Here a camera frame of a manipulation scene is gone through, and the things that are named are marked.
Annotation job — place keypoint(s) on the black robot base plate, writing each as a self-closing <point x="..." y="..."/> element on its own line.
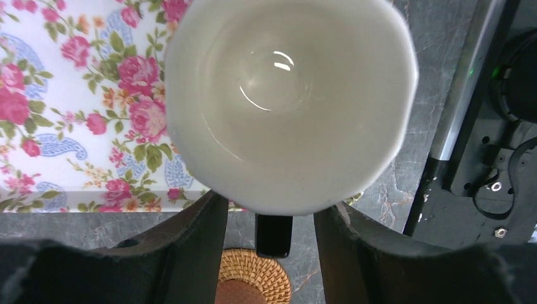
<point x="479" y="181"/>

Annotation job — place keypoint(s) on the floral rectangular tray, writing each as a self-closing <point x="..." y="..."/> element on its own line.
<point x="83" y="108"/>

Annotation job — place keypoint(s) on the black mug cream inside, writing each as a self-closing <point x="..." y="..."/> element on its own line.
<point x="289" y="107"/>

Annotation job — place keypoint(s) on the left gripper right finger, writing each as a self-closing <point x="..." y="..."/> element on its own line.
<point x="363" y="261"/>

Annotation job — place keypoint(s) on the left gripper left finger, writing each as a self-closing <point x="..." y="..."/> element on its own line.
<point x="176" y="261"/>

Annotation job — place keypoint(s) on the woven rattan round coaster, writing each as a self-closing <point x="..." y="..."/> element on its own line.
<point x="266" y="275"/>

